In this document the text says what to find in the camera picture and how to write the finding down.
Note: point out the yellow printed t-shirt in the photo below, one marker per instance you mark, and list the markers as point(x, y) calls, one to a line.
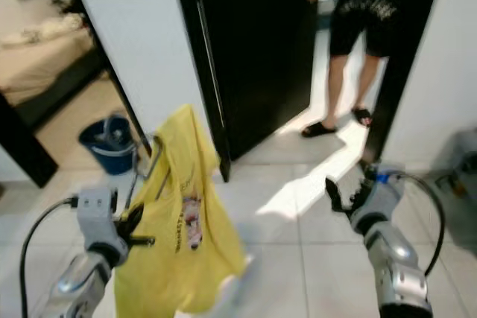
point(164, 273)

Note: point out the grey blue hanger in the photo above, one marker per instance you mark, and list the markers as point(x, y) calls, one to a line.
point(156, 154)

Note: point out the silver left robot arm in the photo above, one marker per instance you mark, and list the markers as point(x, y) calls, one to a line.
point(78, 288)

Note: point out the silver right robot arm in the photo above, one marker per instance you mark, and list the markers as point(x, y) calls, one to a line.
point(395, 266)

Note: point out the blue plastic bucket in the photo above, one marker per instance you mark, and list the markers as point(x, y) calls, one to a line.
point(104, 154)

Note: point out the black door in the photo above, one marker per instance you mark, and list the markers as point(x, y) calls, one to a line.
point(261, 57)

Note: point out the person in black shorts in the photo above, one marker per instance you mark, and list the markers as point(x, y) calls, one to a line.
point(365, 5)

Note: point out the bed with beige sheet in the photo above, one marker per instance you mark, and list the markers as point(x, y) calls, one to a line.
point(37, 65)

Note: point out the white patterned blanket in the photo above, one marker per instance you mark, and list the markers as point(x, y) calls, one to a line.
point(52, 29)

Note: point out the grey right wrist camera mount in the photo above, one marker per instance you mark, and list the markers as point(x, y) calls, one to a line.
point(380, 199)

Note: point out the black door frame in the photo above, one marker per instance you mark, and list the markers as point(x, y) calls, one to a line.
point(15, 147)
point(406, 57)

